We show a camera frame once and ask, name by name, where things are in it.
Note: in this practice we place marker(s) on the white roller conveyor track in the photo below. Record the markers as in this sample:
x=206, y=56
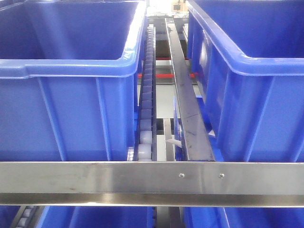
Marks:
x=145, y=143

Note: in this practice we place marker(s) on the large blue bin left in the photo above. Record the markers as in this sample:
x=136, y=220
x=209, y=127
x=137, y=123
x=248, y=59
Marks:
x=68, y=78

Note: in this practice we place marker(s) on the large blue bin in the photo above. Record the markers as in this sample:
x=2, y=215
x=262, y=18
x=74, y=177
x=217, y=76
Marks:
x=68, y=78
x=248, y=56

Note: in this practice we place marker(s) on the blue bin lower right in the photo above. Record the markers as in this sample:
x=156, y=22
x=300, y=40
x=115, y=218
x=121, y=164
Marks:
x=210, y=217

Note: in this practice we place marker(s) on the large blue bin right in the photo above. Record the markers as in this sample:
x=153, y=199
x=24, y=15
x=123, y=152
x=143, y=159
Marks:
x=248, y=56

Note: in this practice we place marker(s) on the blue bin lower left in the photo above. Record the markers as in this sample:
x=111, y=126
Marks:
x=96, y=217

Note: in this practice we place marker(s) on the lower roller track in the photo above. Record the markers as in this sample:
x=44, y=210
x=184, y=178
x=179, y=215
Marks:
x=27, y=217

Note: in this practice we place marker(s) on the dark steel divider rail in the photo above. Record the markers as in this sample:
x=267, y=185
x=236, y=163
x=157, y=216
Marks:
x=195, y=140

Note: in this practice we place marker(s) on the steel shelf front rail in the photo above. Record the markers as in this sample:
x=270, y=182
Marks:
x=208, y=184

